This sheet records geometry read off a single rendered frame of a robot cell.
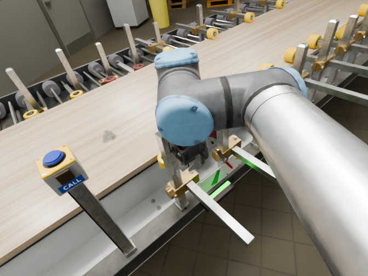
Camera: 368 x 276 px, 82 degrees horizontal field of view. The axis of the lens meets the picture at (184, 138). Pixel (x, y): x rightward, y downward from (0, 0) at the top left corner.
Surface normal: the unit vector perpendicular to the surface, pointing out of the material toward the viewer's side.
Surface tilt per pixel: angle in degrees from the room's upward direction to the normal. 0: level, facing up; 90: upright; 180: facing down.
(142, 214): 0
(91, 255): 0
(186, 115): 90
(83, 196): 90
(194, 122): 90
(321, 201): 58
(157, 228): 0
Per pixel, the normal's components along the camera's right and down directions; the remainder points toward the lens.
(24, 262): 0.62, 0.47
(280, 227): -0.14, -0.72
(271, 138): -0.91, -0.32
